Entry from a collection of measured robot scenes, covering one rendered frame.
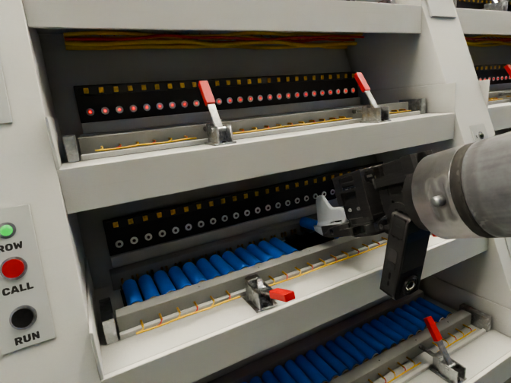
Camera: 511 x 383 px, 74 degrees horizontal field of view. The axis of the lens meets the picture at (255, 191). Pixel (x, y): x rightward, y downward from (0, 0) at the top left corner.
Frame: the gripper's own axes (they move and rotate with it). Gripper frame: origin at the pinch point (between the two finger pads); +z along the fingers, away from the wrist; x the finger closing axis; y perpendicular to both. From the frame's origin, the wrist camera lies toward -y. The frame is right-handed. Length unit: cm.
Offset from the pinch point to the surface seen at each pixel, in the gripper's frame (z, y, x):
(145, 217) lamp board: 7.5, 8.5, 25.3
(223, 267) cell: 1.0, -1.0, 17.8
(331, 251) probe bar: -3.6, -2.9, 3.0
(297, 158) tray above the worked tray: -7.0, 10.8, 6.8
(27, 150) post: -7.3, 16.0, 36.4
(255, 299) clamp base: -6.9, -4.6, 17.5
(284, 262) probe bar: -3.7, -2.1, 10.9
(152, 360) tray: -7.7, -6.3, 29.9
